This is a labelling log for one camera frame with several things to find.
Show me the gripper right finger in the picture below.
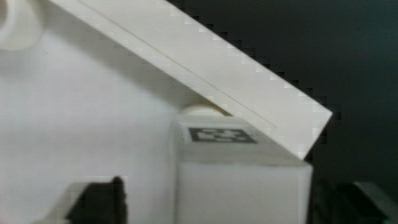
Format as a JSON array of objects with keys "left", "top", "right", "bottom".
[{"left": 313, "top": 181, "right": 398, "bottom": 224}]

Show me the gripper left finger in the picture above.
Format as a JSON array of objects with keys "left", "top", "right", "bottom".
[{"left": 38, "top": 176, "right": 129, "bottom": 224}]

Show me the white table leg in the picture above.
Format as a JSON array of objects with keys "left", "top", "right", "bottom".
[{"left": 173, "top": 105, "right": 313, "bottom": 224}]

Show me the white square tabletop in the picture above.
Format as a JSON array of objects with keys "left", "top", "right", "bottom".
[{"left": 0, "top": 0, "right": 331, "bottom": 224}]

